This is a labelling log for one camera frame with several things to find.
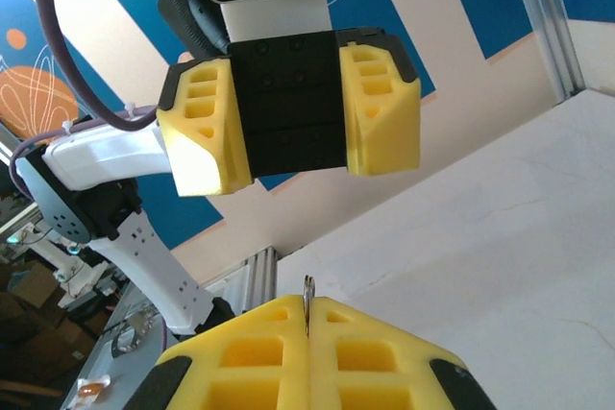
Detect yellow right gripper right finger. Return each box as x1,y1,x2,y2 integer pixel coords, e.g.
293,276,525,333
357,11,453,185
307,296,500,410

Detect brown cardboard box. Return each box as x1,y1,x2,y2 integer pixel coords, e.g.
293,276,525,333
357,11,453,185
28,318,97,373
0,263,63,310

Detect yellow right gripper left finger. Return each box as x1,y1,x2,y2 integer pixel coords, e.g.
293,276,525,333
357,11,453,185
125,294,309,410

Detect aluminium frame post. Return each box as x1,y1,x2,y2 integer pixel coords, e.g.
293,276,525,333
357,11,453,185
506,0,588,107

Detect aluminium front beam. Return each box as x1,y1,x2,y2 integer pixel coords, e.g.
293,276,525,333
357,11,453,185
242,245,279,313

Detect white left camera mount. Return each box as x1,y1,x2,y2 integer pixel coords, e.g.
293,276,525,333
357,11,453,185
219,0,336,45

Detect white background machine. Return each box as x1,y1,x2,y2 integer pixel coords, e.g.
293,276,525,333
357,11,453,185
9,231,111,296

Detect orange item in bag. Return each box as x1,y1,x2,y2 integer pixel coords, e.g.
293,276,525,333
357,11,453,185
75,373,112,404

